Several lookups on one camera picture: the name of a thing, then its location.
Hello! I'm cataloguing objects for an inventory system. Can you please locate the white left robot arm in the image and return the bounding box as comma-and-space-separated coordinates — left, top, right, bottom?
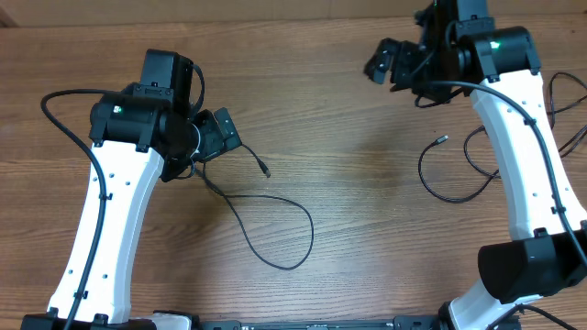
21, 49, 242, 330

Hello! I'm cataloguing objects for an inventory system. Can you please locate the black cable with usb plug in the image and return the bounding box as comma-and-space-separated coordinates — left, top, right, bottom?
416, 126, 501, 204

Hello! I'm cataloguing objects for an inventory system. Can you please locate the black thin cable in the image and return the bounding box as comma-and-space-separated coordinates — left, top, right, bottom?
548, 71, 587, 160

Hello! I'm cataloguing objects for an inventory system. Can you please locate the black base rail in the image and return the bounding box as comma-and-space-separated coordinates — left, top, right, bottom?
127, 302, 579, 330

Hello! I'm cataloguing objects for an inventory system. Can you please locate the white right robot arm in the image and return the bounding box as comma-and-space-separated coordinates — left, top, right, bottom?
364, 0, 586, 329

